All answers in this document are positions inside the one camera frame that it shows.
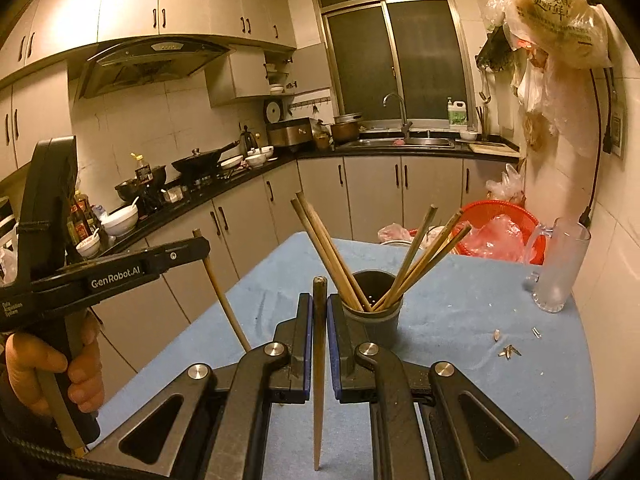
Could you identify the bunch of clear plastic bags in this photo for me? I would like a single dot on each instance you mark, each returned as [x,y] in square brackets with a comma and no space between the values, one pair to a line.
[542,105]

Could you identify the black wall shelf rack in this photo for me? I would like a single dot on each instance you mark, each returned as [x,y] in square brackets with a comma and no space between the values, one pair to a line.
[492,47]

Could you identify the black wok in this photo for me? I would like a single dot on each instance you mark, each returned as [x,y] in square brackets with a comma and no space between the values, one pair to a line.
[197,162]

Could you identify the person's left hand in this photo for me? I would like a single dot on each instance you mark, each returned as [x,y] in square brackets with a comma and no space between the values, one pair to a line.
[30,365]

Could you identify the dark wooden chopstick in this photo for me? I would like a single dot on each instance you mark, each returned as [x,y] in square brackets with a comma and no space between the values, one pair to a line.
[416,245]

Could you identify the grey lower kitchen cabinets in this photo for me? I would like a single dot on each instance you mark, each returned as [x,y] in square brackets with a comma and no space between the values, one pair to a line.
[380,185]

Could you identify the white plastic bag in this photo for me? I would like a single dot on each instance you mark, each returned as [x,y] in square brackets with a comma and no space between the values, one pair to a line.
[505,185]

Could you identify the white detergent bottle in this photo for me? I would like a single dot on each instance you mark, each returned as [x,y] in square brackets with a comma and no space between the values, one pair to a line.
[457,114]

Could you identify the steel toaster oven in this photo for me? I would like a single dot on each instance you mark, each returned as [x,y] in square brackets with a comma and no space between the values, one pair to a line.
[290,134]

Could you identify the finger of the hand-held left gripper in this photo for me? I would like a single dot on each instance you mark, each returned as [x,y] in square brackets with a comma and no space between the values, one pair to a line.
[185,253]

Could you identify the small white bowl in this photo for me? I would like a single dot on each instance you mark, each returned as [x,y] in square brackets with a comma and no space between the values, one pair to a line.
[468,135]

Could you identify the clear glass mug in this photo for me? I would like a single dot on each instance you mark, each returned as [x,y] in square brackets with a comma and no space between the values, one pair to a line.
[560,270]

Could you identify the metal faucet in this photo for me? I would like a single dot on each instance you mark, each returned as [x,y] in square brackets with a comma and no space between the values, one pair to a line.
[397,110]

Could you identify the crumpled clear plastic bag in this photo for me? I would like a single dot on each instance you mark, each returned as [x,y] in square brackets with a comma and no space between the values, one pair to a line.
[500,237]

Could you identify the blue tablecloth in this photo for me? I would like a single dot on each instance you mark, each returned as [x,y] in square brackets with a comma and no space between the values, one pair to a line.
[475,360]

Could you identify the white rice bowl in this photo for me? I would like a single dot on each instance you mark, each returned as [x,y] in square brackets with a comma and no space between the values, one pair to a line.
[256,160]

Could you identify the range hood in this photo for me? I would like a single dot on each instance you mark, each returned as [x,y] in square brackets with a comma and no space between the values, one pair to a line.
[150,62]

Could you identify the black chopstick holder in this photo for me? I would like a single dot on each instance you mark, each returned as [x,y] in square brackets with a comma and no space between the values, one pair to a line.
[382,330]

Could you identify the black kitchen countertop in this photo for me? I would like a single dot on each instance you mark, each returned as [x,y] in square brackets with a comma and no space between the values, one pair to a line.
[210,192]

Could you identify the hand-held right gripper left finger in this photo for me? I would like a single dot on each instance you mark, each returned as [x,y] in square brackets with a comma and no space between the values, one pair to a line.
[302,360]

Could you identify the grey kitchen cabinets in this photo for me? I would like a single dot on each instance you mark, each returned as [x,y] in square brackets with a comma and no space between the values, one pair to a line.
[150,0]
[380,185]

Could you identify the yellow cap oil bottle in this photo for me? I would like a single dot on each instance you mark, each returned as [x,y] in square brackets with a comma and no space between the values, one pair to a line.
[143,170]

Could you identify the steel sink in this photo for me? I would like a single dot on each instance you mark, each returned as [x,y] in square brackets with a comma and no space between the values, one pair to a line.
[400,142]

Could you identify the kitchen window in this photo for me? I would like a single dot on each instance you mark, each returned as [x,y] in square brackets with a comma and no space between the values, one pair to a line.
[395,60]

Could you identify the wooden cutting board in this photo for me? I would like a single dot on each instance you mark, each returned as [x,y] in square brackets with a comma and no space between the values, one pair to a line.
[492,147]

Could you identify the grey upper kitchen cabinets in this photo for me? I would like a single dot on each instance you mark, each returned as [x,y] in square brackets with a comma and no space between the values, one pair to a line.
[150,0]

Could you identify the dark kettle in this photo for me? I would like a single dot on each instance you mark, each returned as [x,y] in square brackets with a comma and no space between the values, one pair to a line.
[247,140]

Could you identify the red plastic basket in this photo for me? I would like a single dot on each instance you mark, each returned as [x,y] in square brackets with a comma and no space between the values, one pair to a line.
[480,210]

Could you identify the brown cooking pot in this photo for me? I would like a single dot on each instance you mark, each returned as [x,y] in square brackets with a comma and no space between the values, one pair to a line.
[345,130]

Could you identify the large printed plastic bag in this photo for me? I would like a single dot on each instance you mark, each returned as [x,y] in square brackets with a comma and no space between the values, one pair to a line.
[555,15]

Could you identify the wall outlet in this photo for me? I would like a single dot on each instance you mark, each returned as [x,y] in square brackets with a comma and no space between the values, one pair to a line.
[616,130]

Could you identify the dark sauce bottle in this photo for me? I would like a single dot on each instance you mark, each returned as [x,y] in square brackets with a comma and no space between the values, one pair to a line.
[80,220]

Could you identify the pink plastic bag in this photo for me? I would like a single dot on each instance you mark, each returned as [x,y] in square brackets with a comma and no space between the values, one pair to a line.
[395,233]

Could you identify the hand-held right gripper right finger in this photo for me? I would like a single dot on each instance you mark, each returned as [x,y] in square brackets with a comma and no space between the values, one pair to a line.
[334,360]

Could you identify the white bowl with spoon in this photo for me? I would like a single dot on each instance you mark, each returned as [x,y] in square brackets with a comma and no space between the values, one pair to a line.
[120,222]

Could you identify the countertop chopstick caddy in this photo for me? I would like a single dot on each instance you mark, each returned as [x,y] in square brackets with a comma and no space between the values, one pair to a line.
[482,120]

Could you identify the dark cooking pot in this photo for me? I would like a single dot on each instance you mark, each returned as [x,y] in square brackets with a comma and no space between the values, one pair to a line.
[140,185]

